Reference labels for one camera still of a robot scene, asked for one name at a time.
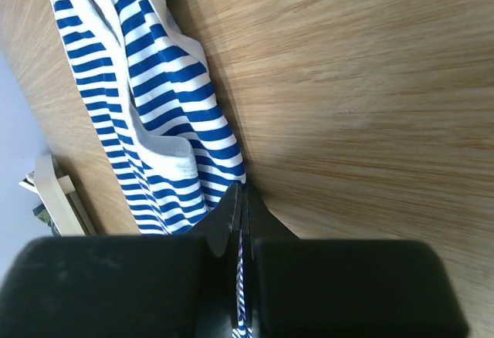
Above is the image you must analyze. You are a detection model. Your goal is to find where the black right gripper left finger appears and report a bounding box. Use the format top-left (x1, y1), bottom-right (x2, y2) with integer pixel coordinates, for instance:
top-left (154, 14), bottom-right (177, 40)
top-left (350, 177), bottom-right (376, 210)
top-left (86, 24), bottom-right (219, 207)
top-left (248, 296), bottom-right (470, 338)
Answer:
top-left (1, 184), bottom-right (242, 337)

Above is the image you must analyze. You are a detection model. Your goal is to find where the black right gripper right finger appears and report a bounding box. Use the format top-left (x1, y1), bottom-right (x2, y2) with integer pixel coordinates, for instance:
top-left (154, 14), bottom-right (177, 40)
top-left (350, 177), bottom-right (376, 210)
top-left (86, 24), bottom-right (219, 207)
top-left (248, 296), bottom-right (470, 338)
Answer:
top-left (246, 187), bottom-right (469, 337)

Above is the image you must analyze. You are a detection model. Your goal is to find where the blue white striped tank top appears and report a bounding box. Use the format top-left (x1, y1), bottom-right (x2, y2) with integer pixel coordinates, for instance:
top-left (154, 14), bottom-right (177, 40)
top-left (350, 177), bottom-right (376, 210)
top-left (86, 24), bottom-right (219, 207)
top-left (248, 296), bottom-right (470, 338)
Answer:
top-left (40, 0), bottom-right (248, 338)

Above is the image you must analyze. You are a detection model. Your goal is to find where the olive green tank top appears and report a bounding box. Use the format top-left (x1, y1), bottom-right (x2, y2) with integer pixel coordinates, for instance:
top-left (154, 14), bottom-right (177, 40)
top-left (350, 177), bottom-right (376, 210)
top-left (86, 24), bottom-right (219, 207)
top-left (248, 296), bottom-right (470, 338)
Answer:
top-left (32, 204), bottom-right (61, 237)

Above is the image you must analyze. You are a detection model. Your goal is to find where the white plastic tray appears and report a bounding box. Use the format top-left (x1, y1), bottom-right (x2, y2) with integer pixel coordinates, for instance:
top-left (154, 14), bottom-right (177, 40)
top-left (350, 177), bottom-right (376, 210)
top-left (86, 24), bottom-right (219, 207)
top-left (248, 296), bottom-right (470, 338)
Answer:
top-left (19, 154), bottom-right (97, 236)

